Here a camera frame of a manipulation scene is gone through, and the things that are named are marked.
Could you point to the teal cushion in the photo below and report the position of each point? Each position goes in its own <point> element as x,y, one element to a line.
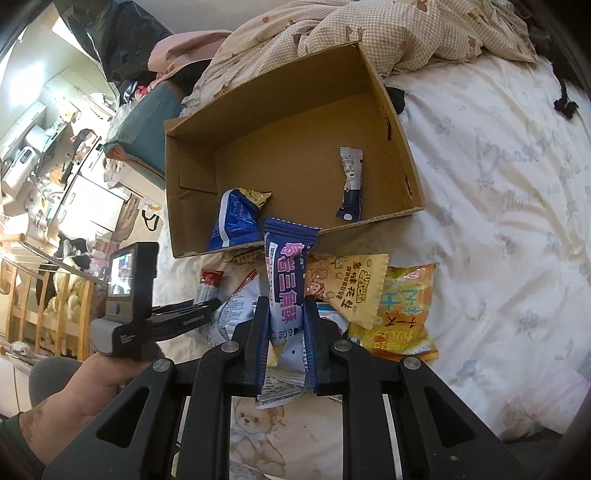
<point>138,139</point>

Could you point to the beige checkered duvet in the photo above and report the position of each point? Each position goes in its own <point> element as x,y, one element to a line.
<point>397,36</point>

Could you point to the orange yellow cheese snack bag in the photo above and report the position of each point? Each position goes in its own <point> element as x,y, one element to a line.
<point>399,330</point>

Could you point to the white blue snack bag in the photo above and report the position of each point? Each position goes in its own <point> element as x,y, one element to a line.
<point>238,308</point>

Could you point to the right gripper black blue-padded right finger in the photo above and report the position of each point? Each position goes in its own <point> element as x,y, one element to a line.
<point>325,376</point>

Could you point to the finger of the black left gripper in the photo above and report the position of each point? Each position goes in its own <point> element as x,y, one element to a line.
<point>172,320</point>

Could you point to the navy pink-lettered snack bar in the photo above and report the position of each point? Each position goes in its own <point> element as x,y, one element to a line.
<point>286,246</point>

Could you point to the white red wafer bar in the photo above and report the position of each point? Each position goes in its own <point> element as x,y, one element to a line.
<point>285,381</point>

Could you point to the pink floral pillow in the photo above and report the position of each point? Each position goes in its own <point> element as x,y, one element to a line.
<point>548,402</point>

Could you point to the pink cloth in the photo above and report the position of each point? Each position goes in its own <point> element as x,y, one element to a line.
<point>173,53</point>

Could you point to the person's left hand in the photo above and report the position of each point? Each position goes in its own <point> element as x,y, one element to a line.
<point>50,426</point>

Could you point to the white red snack bag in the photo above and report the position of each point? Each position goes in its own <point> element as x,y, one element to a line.
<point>208,285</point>

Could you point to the white navy slim snack packet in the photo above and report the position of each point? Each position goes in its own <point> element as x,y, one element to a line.
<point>352,164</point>

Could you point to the blue gold snack packet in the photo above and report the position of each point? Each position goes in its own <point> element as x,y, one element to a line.
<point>237,221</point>

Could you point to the white floral bed sheet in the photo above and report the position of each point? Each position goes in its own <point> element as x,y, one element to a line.
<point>506,183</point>

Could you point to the yellow peanut snack packet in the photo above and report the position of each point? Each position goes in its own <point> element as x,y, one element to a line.
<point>351,284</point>

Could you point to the dark sock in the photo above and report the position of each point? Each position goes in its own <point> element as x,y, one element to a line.
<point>398,98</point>

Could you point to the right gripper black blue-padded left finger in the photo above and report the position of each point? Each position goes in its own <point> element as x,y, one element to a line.
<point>247,374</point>

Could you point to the brown cardboard box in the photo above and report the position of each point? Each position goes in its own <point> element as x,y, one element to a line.
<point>281,133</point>

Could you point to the black tasselled garment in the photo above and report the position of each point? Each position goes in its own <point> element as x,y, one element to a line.
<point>562,70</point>

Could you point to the black plastic bag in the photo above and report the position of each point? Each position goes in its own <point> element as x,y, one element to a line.
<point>120,35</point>

